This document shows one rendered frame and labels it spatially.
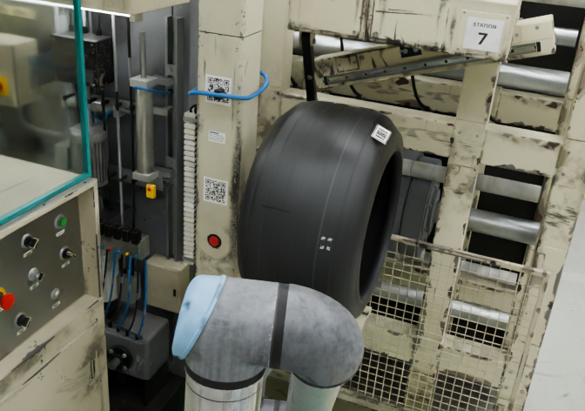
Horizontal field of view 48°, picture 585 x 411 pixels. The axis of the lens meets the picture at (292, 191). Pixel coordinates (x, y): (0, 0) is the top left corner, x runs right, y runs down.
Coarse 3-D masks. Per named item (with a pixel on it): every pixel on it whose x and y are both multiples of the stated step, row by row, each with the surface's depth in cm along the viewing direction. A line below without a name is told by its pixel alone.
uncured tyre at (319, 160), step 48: (288, 144) 159; (336, 144) 157; (384, 144) 162; (288, 192) 155; (336, 192) 152; (384, 192) 203; (240, 240) 163; (288, 240) 155; (336, 240) 152; (384, 240) 197; (336, 288) 157
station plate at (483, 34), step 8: (472, 24) 167; (480, 24) 166; (488, 24) 165; (496, 24) 165; (472, 32) 167; (480, 32) 167; (488, 32) 166; (496, 32) 165; (464, 40) 169; (472, 40) 168; (480, 40) 167; (488, 40) 167; (496, 40) 166; (472, 48) 169; (480, 48) 168; (488, 48) 167; (496, 48) 167
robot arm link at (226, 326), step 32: (192, 288) 87; (224, 288) 87; (256, 288) 87; (288, 288) 88; (192, 320) 85; (224, 320) 85; (256, 320) 85; (192, 352) 86; (224, 352) 85; (256, 352) 85; (192, 384) 90; (224, 384) 87; (256, 384) 91
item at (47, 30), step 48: (0, 0) 133; (48, 0) 146; (0, 48) 136; (48, 48) 149; (0, 96) 139; (48, 96) 153; (0, 144) 142; (48, 144) 156; (0, 192) 145; (48, 192) 160
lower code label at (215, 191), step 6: (204, 180) 183; (210, 180) 182; (216, 180) 181; (222, 180) 181; (204, 186) 184; (210, 186) 183; (216, 186) 182; (222, 186) 181; (204, 192) 184; (210, 192) 184; (216, 192) 183; (222, 192) 182; (204, 198) 185; (210, 198) 184; (216, 198) 184; (222, 198) 183; (222, 204) 184
